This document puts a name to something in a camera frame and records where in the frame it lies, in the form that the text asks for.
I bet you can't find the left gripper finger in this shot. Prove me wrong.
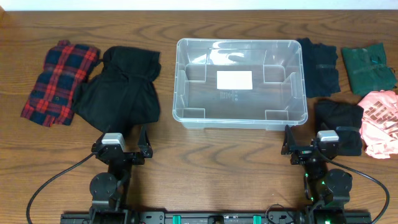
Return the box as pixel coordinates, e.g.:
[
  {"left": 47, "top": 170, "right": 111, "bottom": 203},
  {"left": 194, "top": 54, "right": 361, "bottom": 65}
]
[
  {"left": 98, "top": 125, "right": 111, "bottom": 142},
  {"left": 137, "top": 124, "right": 151, "bottom": 152}
]

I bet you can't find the black garment with tape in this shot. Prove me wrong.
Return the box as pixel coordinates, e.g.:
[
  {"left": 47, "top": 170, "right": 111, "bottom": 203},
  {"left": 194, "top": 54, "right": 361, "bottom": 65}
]
[{"left": 314, "top": 100, "right": 364, "bottom": 156}]

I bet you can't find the dark navy garment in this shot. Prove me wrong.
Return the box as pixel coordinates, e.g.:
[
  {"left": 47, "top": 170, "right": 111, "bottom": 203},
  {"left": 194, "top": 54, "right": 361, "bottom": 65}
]
[{"left": 297, "top": 38, "right": 341, "bottom": 98}]

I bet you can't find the dark green shirt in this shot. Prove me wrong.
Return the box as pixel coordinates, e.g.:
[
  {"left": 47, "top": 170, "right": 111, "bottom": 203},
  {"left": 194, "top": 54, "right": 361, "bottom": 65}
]
[{"left": 341, "top": 43, "right": 397, "bottom": 96}]

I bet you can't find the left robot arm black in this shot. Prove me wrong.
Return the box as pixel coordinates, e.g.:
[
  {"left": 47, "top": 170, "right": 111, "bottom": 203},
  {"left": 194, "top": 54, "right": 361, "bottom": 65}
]
[{"left": 88, "top": 125, "right": 153, "bottom": 224}]

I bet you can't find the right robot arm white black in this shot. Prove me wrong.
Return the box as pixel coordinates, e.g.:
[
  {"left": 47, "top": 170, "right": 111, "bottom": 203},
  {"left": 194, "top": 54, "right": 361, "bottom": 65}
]
[{"left": 281, "top": 125, "right": 353, "bottom": 223}]

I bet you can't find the large black folded garment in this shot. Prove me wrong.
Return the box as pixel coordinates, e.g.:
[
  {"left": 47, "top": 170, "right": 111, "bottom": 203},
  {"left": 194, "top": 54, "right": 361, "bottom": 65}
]
[{"left": 72, "top": 46, "right": 161, "bottom": 135}]

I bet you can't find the pink folded shirt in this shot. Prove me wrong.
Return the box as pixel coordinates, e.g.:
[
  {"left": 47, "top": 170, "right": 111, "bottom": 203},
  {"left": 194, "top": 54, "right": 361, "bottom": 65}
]
[{"left": 358, "top": 90, "right": 397, "bottom": 159}]

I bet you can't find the red plaid folded shirt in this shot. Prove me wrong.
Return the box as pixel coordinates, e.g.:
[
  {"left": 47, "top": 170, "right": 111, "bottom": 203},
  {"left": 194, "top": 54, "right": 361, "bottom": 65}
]
[{"left": 21, "top": 40, "right": 100, "bottom": 127}]

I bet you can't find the white label in bin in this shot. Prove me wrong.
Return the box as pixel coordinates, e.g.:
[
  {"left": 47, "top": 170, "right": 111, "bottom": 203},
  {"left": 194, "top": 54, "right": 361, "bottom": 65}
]
[{"left": 216, "top": 71, "right": 252, "bottom": 90}]

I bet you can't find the clear plastic storage bin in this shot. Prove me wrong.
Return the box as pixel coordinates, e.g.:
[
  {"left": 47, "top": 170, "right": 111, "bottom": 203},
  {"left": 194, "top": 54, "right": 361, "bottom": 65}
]
[{"left": 172, "top": 38, "right": 308, "bottom": 131}]

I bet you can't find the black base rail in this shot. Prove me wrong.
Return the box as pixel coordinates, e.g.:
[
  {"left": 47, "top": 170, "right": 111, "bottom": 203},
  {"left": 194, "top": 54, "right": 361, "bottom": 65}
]
[{"left": 60, "top": 210, "right": 373, "bottom": 224}]

